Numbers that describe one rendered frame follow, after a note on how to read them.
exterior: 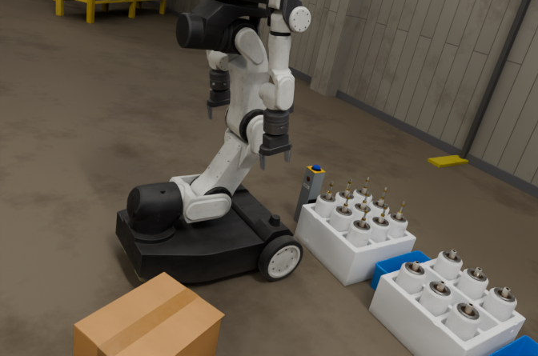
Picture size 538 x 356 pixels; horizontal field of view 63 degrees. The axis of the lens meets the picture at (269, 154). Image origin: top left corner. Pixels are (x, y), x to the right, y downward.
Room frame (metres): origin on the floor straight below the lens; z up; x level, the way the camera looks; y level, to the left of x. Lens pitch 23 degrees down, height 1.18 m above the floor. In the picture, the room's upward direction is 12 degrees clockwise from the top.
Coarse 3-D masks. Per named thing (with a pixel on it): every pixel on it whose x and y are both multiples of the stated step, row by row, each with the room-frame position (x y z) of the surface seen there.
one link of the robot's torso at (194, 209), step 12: (180, 180) 1.57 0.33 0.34; (192, 180) 1.63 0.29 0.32; (180, 192) 1.48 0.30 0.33; (192, 192) 1.49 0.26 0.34; (192, 204) 1.44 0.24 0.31; (204, 204) 1.47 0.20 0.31; (216, 204) 1.50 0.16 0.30; (228, 204) 1.54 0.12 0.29; (192, 216) 1.44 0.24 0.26; (204, 216) 1.48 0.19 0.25; (216, 216) 1.51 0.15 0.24
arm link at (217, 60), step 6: (210, 54) 1.82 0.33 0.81; (216, 54) 1.79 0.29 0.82; (222, 54) 1.77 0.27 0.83; (210, 60) 1.81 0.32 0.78; (216, 60) 1.76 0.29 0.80; (222, 60) 1.75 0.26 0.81; (216, 66) 1.77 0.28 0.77; (222, 66) 1.76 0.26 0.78; (210, 72) 1.80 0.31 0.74; (216, 72) 1.79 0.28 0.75; (222, 72) 1.79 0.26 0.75; (228, 72) 1.81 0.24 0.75; (216, 78) 1.78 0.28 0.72; (222, 78) 1.79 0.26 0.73; (228, 78) 1.81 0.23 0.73
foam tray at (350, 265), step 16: (304, 208) 1.86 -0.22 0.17; (304, 224) 1.84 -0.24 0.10; (320, 224) 1.76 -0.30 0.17; (304, 240) 1.81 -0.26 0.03; (320, 240) 1.73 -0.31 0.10; (336, 240) 1.66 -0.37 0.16; (400, 240) 1.74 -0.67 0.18; (320, 256) 1.71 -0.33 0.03; (336, 256) 1.64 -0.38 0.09; (352, 256) 1.57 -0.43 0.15; (368, 256) 1.62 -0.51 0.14; (384, 256) 1.69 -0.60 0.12; (336, 272) 1.62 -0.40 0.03; (352, 272) 1.58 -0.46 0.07; (368, 272) 1.64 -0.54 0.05
